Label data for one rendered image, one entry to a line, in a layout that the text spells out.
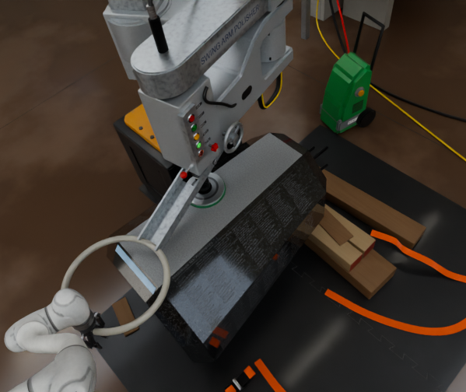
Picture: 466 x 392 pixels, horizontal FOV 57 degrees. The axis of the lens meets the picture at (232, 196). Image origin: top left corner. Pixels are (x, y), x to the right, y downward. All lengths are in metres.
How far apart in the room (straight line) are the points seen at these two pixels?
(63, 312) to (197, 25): 1.16
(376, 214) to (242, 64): 1.57
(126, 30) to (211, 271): 1.24
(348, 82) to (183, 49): 1.93
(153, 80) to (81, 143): 2.56
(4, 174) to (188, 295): 2.54
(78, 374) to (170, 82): 0.98
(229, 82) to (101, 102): 2.61
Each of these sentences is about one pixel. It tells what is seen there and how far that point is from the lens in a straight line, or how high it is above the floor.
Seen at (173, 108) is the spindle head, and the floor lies 1.58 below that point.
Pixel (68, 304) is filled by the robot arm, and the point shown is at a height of 1.29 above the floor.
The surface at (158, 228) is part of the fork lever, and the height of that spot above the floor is 0.95.
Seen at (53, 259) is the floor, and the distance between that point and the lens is 3.45.
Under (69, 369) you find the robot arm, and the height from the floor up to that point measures 1.64.
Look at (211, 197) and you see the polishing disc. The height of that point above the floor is 0.90.
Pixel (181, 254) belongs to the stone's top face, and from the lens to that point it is 2.08.
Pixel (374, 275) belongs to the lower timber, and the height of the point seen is 0.13.
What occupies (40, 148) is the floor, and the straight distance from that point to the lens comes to 4.24.
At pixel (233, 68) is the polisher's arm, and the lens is 1.96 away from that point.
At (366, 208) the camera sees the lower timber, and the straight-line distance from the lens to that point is 3.09.
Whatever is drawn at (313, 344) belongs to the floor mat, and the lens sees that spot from 2.75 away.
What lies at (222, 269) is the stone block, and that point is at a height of 0.76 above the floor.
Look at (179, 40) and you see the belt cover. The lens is 1.68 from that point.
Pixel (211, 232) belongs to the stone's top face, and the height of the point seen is 0.87.
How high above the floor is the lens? 2.66
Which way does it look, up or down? 54 degrees down
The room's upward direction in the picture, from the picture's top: 12 degrees counter-clockwise
